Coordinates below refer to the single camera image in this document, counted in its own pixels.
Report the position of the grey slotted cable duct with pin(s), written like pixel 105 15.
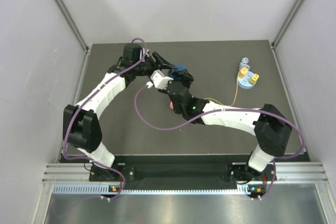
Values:
pixel 105 189

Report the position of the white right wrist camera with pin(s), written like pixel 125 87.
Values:
pixel 158 80

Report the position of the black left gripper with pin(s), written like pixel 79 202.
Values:
pixel 160 60

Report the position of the yellow plug adapter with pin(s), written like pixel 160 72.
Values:
pixel 254 79

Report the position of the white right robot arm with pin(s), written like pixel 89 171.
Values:
pixel 267 124

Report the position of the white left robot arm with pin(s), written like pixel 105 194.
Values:
pixel 81 127

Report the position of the left aluminium frame post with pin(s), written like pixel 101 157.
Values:
pixel 70 22

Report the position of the blue cube power socket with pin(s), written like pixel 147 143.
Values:
pixel 177 67

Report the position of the round light blue power strip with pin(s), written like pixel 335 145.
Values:
pixel 244 74

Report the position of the aluminium frame post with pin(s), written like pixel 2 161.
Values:
pixel 70 22
pixel 287 22

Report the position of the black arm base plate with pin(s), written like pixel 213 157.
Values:
pixel 136 173

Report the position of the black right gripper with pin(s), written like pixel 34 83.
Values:
pixel 186 78

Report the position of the right aluminium frame post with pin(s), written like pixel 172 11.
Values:
pixel 287 22

